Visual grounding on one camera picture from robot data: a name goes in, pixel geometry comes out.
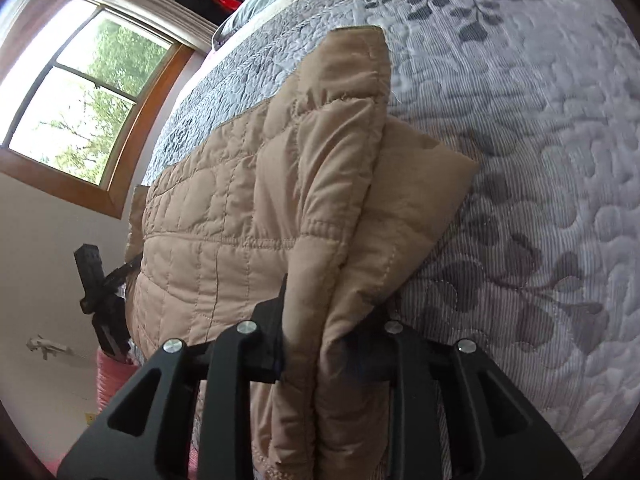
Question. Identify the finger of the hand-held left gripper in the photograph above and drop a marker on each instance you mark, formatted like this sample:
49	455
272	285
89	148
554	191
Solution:
125	271

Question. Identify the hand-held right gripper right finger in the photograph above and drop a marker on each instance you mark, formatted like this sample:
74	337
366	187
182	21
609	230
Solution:
400	355

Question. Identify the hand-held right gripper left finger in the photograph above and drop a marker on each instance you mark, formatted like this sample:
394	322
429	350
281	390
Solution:
265	325

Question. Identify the tan quilted jacket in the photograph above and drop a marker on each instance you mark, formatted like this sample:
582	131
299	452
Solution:
225	210

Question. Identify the person's left forearm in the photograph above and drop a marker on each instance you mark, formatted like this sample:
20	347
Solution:
112	385

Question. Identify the small white object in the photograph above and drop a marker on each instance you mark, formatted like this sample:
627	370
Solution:
45	346

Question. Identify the large wooden framed window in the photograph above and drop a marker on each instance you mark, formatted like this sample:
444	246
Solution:
75	110

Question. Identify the white curtain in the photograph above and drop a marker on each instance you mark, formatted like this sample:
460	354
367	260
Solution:
165	7

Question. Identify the grey floral quilted bedspread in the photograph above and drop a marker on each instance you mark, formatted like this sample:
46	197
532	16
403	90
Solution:
525	110

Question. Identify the grey pillow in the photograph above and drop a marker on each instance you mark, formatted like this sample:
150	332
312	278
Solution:
250	15

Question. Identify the red hanging bag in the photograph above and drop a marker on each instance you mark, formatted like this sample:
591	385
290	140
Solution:
225	2

